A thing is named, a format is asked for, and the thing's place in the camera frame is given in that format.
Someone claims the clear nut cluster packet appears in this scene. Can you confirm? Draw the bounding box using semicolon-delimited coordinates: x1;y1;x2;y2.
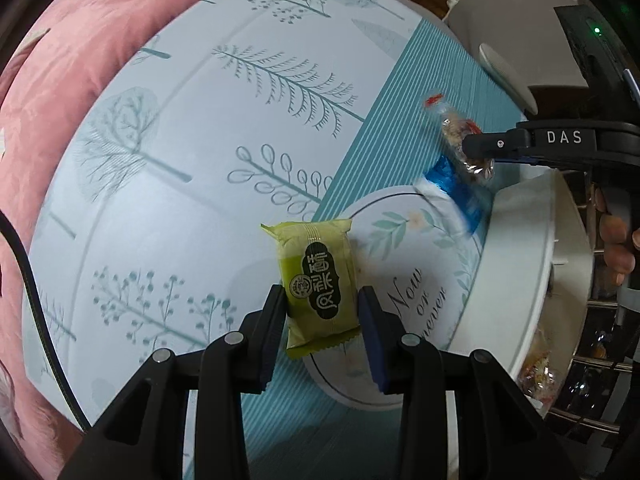
424;92;494;183

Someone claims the blue white snack packet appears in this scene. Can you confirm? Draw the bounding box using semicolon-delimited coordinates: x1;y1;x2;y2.
413;155;489;235

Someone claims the green pineapple cake packet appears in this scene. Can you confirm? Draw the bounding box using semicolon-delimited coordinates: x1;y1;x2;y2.
262;219;360;360

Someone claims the person right hand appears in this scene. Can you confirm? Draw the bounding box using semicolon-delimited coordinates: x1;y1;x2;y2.
593;188;639;287

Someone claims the grey office chair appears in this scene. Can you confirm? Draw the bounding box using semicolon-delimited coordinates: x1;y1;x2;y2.
440;0;589;117

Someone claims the white plastic storage bin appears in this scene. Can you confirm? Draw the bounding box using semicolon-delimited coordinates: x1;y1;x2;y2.
449;170;593;415

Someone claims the patterned blue white tablecloth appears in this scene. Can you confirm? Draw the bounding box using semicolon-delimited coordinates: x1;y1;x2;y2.
22;0;547;480

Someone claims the black camera cable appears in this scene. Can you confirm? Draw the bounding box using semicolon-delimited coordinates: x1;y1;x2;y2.
0;209;94;434

